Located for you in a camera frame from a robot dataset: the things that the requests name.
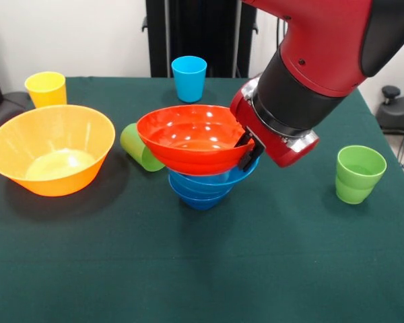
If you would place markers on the dark green tablecloth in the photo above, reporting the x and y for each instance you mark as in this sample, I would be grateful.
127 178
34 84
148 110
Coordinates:
202 252

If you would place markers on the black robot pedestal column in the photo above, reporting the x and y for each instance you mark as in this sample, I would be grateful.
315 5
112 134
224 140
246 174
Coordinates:
195 33

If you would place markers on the small light blue bowl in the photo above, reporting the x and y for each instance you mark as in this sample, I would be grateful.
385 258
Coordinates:
195 190

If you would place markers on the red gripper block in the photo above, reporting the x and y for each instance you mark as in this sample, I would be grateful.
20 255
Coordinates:
276 148

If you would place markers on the light blue cup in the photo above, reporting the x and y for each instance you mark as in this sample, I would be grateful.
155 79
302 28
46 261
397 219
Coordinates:
188 80

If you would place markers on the yellow cup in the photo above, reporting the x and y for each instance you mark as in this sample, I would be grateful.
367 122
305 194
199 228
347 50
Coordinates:
47 92

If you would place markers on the smooth green cup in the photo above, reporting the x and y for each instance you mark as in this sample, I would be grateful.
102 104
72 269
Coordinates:
134 144

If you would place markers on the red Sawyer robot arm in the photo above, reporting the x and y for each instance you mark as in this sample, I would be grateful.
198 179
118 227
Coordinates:
323 33

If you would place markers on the red-orange bowl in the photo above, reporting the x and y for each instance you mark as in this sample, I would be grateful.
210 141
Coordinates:
188 161

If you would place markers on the small dark blue bowl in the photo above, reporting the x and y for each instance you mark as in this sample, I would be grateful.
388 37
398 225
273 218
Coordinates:
202 203

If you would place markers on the grey black stand base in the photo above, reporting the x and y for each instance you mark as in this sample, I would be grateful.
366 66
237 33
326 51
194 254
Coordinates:
394 114
6 101

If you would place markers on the large blue bowl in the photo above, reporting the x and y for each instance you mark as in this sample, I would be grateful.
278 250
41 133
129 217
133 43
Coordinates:
235 178

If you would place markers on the ridged green cup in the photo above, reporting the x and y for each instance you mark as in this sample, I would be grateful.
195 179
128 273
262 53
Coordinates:
353 191

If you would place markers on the large yellow-orange bowl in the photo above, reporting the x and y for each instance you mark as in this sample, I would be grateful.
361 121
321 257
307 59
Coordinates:
54 181

